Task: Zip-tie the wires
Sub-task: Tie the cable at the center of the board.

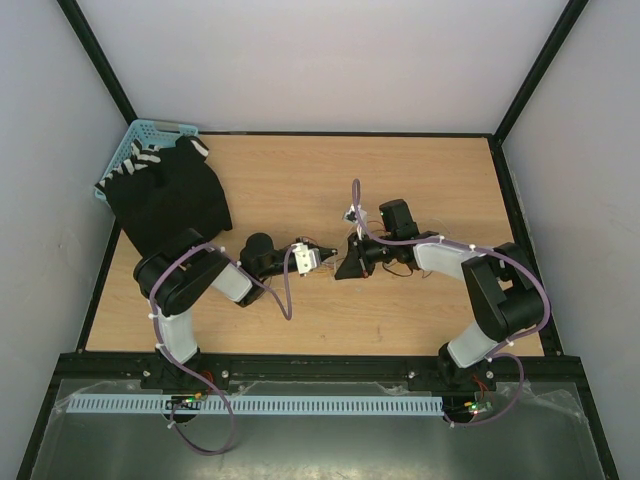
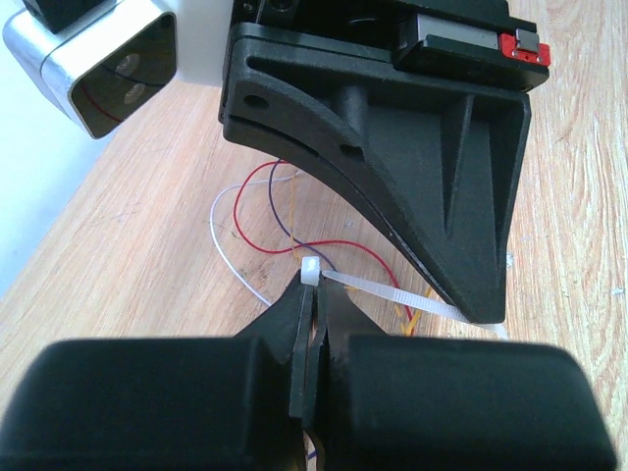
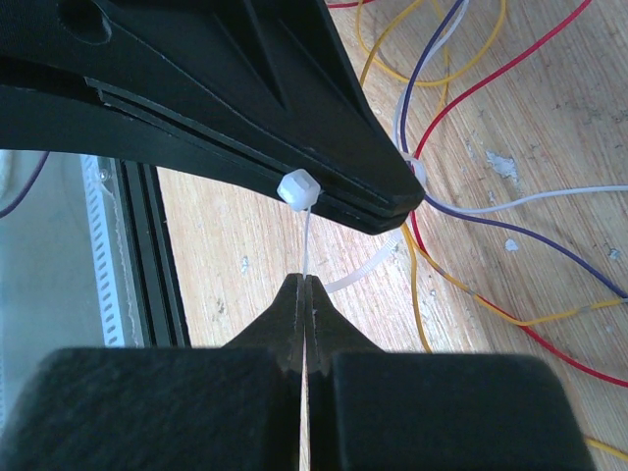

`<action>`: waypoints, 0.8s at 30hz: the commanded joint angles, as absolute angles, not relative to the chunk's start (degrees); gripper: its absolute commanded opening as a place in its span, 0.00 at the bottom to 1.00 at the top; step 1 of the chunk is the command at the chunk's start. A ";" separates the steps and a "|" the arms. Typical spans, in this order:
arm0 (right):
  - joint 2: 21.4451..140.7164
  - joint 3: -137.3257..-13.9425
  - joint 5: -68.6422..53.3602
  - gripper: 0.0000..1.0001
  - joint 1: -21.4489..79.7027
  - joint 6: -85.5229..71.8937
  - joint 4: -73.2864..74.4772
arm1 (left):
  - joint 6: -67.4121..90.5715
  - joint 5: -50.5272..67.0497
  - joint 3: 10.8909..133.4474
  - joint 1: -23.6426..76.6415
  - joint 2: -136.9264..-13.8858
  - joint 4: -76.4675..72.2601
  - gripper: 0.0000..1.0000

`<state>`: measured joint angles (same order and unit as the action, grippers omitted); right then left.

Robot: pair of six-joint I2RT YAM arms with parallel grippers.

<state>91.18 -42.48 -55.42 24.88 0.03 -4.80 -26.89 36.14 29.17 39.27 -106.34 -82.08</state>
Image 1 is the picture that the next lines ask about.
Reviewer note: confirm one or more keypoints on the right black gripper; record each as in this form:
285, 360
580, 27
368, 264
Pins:
356, 262

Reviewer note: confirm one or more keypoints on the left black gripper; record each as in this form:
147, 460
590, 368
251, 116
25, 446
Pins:
323, 253

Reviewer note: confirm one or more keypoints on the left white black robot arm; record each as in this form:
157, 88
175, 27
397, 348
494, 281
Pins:
176, 276

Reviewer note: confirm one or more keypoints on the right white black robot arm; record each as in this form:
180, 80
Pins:
506, 298

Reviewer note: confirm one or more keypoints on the black white striped cloth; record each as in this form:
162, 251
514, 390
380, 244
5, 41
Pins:
187, 152

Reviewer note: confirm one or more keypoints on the blue plastic basket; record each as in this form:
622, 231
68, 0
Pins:
148, 133

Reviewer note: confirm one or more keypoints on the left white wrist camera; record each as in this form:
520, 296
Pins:
305, 257

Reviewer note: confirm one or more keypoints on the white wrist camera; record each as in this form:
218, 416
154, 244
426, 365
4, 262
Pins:
358, 217
305, 257

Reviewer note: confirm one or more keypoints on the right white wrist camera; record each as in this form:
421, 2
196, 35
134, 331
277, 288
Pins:
358, 217

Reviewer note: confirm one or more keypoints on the light blue slotted cable duct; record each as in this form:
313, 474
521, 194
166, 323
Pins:
287, 405

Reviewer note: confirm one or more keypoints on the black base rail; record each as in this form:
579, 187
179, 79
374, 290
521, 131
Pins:
418, 373

